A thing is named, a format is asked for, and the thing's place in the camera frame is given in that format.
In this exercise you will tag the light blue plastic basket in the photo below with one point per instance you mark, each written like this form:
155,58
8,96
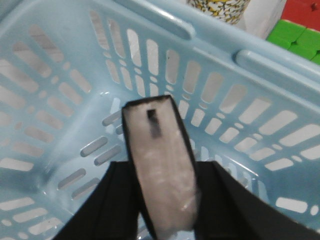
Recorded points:
67,67

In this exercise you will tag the yellow popcorn paper cup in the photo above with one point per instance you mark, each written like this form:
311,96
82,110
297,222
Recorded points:
228,11

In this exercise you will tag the green and red cube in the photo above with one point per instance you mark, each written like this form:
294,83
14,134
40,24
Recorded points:
298,29

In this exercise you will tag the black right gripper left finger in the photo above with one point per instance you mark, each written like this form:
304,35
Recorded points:
111,211

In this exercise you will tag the white tissue box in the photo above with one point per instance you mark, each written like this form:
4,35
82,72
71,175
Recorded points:
260,17

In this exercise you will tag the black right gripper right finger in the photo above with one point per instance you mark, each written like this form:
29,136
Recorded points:
228,211

